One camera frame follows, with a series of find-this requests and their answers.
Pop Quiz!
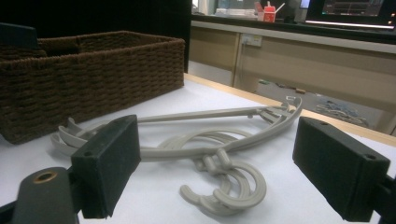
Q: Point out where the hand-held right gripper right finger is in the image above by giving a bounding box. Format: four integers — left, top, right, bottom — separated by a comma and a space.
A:
292, 116, 391, 223

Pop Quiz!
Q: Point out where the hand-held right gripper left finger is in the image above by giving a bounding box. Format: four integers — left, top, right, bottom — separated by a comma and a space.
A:
70, 114, 142, 219

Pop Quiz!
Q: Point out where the brown woven basket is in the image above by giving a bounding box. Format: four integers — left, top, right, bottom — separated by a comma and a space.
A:
0, 30, 186, 146

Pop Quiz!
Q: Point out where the grey plastic clothes hanger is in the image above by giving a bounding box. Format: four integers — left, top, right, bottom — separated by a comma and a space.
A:
57, 102, 300, 214
66, 96, 304, 210
49, 105, 297, 217

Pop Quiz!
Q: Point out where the beige counter cabinet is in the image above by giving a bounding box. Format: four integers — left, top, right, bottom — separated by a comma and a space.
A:
188, 20, 396, 138

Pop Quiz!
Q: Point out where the black monitor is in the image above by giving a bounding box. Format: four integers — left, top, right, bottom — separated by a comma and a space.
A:
304, 0, 396, 31

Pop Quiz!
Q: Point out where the red carton box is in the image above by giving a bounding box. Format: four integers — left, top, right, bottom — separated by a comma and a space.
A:
262, 1, 277, 23

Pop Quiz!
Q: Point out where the stack of white papers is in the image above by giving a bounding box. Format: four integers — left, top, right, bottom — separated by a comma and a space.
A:
214, 7, 260, 18

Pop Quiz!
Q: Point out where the pile of cables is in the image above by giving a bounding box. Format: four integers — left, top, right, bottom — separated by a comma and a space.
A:
316, 99, 370, 127

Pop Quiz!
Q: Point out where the white wall socket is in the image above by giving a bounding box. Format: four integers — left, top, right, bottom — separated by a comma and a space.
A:
241, 33, 263, 48

